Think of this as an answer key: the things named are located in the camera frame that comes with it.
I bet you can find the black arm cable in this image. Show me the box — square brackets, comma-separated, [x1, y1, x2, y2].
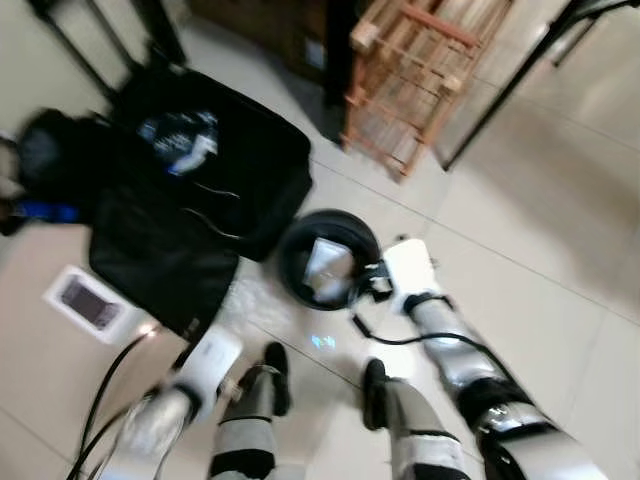
[349, 314, 523, 403]
[68, 328, 153, 480]

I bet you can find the flat black fabric bag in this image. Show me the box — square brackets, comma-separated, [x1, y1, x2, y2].
[88, 188, 241, 343]

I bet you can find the white phone box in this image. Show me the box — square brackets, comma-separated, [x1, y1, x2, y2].
[43, 264, 143, 345]

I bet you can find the silver right robot leg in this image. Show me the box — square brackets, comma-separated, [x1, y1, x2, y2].
[361, 358, 473, 480]

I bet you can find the small blue item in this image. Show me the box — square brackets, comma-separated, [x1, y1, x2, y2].
[8, 198, 83, 225]

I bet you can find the wooden slatted crate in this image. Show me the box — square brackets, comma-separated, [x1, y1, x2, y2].
[342, 0, 513, 179]

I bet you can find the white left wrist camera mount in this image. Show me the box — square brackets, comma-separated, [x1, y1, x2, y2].
[183, 329, 243, 403]

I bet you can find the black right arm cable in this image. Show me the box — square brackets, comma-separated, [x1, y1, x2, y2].
[349, 314, 523, 403]

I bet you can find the black metal frame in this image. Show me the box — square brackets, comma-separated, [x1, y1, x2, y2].
[28, 0, 189, 99]

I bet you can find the black backpack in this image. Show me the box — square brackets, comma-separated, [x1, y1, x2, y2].
[14, 108, 113, 204]

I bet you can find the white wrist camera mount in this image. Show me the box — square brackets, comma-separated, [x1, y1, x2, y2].
[183, 329, 243, 403]
[384, 237, 442, 312]

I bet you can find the dark wooden cabinet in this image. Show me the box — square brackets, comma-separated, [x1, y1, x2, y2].
[188, 0, 357, 109]

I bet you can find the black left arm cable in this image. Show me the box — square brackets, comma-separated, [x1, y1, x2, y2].
[68, 328, 153, 480]

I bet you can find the white crumpled paper trash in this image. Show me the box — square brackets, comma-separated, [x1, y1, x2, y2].
[304, 239, 353, 302]

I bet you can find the silver left robot leg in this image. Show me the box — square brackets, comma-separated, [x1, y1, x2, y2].
[208, 341, 293, 480]

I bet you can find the black metal table leg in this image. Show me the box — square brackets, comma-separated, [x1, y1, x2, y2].
[438, 0, 640, 169]

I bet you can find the round black rubbish bin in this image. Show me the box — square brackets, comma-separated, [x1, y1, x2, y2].
[277, 209, 382, 312]

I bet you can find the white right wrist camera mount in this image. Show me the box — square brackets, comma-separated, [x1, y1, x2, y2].
[384, 237, 442, 312]

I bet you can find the silver robot leg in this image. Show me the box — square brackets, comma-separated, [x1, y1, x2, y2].
[361, 358, 473, 480]
[208, 341, 293, 480]

